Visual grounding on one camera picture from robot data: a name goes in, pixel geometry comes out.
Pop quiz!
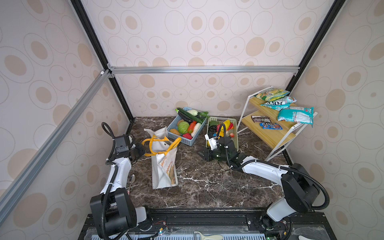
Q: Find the white canvas grocery bag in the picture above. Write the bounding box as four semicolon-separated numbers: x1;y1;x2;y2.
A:
142;128;182;190

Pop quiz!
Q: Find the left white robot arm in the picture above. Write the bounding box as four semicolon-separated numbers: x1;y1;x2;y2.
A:
90;147;148;240

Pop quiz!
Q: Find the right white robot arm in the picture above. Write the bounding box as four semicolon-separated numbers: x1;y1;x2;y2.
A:
198;147;330;222

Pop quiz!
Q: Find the yellow green snack bag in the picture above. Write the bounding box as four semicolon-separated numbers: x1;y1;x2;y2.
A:
256;88;290;102

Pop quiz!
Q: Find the white teal snack bag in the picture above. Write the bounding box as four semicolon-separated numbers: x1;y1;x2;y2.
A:
261;96;297;111

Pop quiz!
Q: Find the metal spoon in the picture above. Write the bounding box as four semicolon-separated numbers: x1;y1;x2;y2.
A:
127;174;136;195

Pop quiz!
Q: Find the pale green plastic basket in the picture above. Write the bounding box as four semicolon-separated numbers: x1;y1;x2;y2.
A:
207;117;239;150

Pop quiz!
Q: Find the yellow papaya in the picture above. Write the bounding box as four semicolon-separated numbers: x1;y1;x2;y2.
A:
220;120;233;136

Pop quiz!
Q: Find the white chinese cabbage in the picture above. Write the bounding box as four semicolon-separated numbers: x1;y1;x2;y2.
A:
191;123;202;138

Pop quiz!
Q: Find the dark candy packet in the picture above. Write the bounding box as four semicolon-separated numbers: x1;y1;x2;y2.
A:
252;116;271;123

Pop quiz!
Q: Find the orange yellow mango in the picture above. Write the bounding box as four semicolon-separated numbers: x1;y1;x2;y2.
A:
170;129;181;136

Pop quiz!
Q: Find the dark red strawberry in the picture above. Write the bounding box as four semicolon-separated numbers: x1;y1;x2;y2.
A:
183;133;193;140

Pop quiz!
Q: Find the wooden two tier shelf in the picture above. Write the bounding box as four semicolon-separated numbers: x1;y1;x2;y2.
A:
237;86;307;161

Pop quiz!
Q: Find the blue candy packet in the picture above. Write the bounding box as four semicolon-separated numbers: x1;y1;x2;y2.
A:
260;123;283;130

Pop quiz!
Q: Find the red orange pepper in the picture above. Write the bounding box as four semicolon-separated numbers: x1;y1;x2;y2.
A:
187;121;197;134

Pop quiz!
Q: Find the green leafy vegetable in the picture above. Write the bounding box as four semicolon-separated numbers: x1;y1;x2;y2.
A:
198;112;210;119

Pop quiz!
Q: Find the light blue plastic basket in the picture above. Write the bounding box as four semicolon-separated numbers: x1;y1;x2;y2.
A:
167;107;209;146

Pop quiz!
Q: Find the long green cucumber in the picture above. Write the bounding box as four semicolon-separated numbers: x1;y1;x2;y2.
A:
177;108;205;124

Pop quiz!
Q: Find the dark purple eggplant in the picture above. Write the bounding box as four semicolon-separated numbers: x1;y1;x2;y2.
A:
178;111;193;124

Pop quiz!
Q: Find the green cabbage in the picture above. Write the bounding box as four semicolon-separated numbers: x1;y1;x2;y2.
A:
178;121;190;135

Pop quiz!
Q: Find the pale white green squash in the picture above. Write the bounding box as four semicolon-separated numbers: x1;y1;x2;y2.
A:
187;110;199;116

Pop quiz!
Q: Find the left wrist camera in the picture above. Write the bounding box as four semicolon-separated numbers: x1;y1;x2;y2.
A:
108;135;134;162

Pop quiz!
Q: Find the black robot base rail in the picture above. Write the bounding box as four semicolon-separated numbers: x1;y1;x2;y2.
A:
129;208;336;240

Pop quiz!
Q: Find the horizontal aluminium frame bar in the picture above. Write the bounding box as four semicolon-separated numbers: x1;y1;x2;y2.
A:
110;66;300;74

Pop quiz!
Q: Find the left aluminium frame bar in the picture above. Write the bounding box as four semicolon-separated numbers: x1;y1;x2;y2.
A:
1;69;112;225

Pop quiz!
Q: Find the black corner frame post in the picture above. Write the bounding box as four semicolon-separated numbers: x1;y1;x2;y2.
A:
70;0;135;123

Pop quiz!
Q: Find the black right corner post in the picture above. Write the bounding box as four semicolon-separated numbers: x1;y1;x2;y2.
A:
286;0;347;92

